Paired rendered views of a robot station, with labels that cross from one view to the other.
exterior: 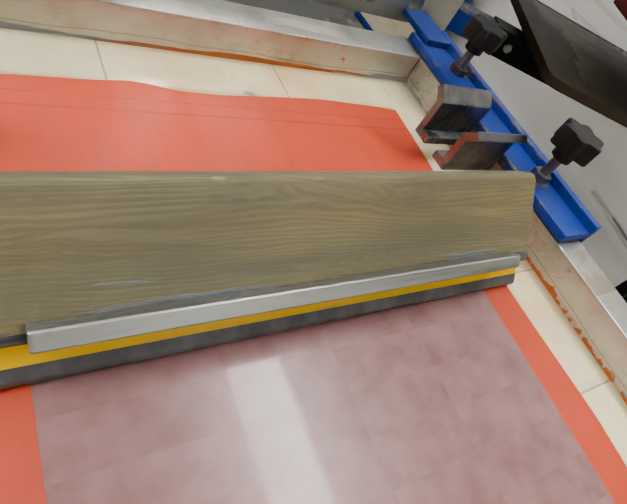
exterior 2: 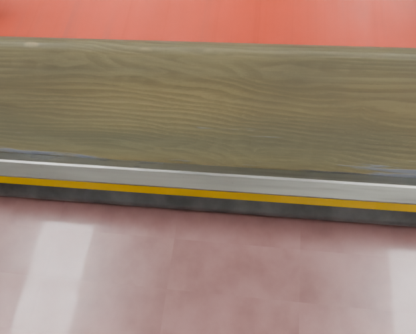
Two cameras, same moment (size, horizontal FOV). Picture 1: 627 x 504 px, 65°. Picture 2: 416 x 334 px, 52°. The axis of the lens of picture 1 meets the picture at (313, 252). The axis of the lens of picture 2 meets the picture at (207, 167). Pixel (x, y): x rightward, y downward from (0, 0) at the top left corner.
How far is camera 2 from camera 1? 23 cm
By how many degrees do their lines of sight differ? 40
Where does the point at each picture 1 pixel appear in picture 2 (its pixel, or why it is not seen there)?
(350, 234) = (190, 117)
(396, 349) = (257, 264)
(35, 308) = not seen: outside the picture
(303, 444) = (85, 317)
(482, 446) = not seen: outside the picture
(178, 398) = (10, 234)
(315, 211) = (140, 86)
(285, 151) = (255, 22)
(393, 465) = not seen: outside the picture
